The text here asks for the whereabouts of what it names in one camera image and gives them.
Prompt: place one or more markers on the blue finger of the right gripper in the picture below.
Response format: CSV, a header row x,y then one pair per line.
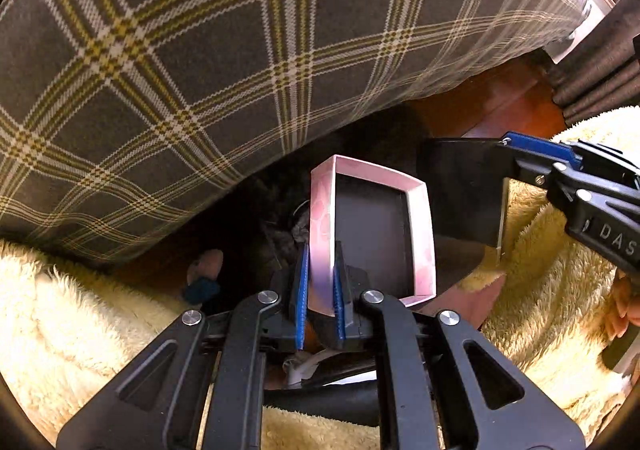
x,y
532,172
540,147

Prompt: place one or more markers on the person's right hand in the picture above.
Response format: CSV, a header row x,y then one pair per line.
x,y
624,310

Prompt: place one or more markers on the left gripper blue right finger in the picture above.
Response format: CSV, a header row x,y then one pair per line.
x,y
338,297

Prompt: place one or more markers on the dark brown curtain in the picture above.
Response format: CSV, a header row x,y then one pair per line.
x,y
602,72

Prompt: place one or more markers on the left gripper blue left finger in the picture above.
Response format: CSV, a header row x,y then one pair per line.
x,y
300,296

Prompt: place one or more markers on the pink gift box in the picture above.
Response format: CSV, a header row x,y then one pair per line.
x,y
373,218

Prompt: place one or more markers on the black box lid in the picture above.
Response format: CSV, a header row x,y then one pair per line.
x,y
467,187

